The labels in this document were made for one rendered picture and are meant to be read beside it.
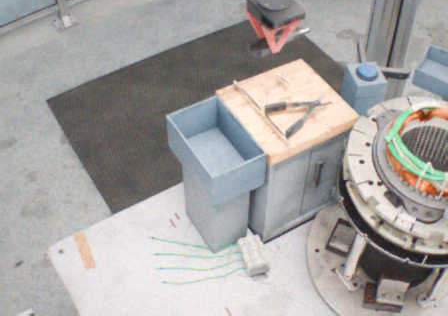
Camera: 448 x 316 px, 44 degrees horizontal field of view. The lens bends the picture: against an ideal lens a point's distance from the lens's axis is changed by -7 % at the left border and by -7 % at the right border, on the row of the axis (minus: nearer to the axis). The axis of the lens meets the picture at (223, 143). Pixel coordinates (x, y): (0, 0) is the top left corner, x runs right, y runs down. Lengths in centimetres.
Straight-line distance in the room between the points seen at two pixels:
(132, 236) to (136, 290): 13
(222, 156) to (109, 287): 35
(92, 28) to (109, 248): 202
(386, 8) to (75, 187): 149
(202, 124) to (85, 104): 158
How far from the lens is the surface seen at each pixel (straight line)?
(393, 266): 126
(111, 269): 123
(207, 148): 113
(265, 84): 114
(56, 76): 288
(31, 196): 240
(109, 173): 238
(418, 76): 126
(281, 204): 117
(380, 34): 140
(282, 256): 123
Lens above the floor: 183
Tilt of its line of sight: 48 degrees down
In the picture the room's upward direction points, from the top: 1 degrees clockwise
